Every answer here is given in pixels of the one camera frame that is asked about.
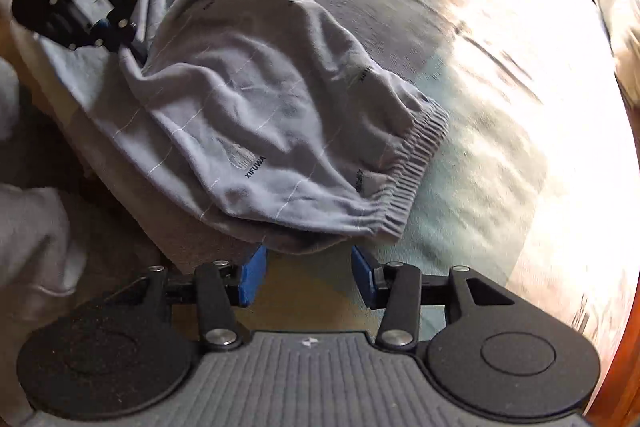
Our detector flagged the wooden headboard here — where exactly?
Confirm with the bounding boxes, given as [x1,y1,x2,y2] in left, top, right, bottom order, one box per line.
[582,297,640,427]

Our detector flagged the grey printed pants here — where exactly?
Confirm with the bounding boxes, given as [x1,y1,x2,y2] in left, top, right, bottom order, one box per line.
[40,0,451,256]

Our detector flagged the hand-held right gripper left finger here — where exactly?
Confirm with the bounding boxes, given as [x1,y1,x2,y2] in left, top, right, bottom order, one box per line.
[145,244,268,350]

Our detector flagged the beige printed pillow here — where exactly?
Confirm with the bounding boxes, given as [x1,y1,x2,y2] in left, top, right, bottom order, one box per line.
[585,0,640,108]

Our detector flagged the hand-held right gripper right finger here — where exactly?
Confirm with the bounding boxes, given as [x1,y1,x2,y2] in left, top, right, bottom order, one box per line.
[351,246,516,350]

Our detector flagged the bed with patchwork sheet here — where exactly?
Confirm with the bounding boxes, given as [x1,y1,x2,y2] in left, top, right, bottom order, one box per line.
[10,0,640,358]

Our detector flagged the person's grey trouser leg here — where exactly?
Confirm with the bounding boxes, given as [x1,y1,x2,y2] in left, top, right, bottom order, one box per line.
[0,57,90,310]

